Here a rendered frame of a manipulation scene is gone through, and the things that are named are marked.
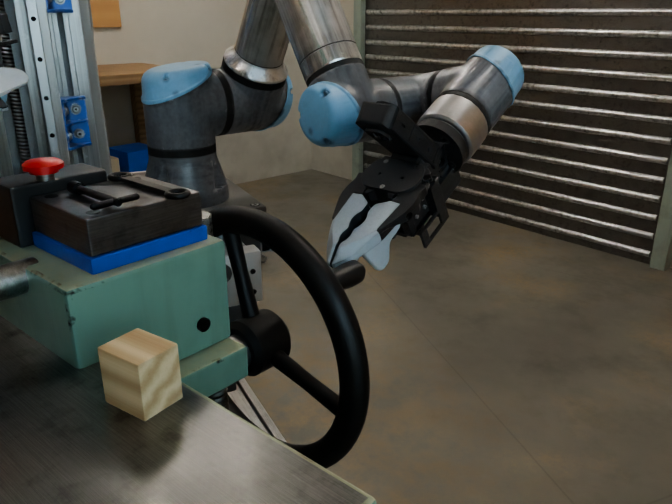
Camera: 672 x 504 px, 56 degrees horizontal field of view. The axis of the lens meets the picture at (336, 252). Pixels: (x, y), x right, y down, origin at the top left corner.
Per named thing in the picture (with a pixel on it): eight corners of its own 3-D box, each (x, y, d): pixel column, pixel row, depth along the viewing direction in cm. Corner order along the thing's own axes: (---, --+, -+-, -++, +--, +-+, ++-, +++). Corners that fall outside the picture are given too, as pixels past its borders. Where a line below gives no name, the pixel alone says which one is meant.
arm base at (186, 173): (135, 192, 116) (129, 139, 113) (215, 183, 122) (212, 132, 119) (152, 215, 103) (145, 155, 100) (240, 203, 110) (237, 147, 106)
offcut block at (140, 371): (183, 397, 40) (178, 343, 39) (144, 422, 38) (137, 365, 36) (144, 379, 42) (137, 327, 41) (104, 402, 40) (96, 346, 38)
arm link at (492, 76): (483, 97, 85) (539, 89, 78) (442, 149, 80) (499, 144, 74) (459, 47, 81) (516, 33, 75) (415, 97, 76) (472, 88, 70)
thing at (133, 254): (208, 239, 51) (203, 172, 49) (79, 280, 43) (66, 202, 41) (120, 208, 59) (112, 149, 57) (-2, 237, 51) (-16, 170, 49)
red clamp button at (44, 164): (72, 171, 49) (70, 158, 49) (33, 178, 47) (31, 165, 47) (53, 165, 51) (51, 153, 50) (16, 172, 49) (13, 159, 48)
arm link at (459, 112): (481, 97, 70) (420, 91, 75) (461, 122, 68) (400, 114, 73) (492, 149, 75) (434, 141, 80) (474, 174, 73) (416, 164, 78)
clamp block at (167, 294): (235, 339, 54) (229, 239, 50) (87, 409, 44) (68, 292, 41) (138, 291, 63) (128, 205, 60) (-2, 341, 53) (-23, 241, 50)
